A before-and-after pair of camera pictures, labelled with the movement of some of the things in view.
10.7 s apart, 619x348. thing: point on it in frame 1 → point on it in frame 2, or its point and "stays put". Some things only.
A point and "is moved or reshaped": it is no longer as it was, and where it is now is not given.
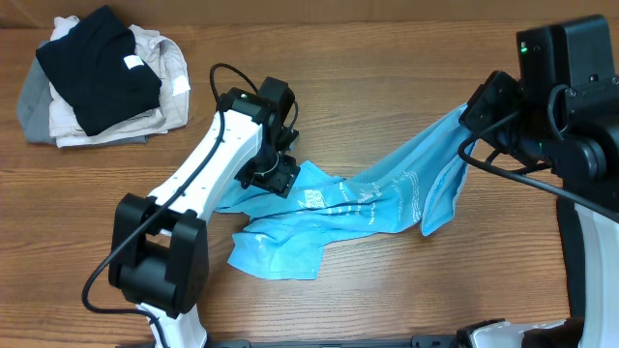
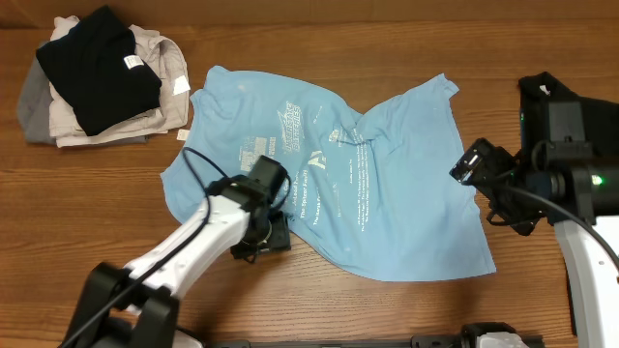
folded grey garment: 34,105 stays put
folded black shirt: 106,80 stays put
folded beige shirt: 164,57 stays put
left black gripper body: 271,170 → 274,235
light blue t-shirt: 285,234 is moved or reshaped
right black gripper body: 499,98 → 496,171
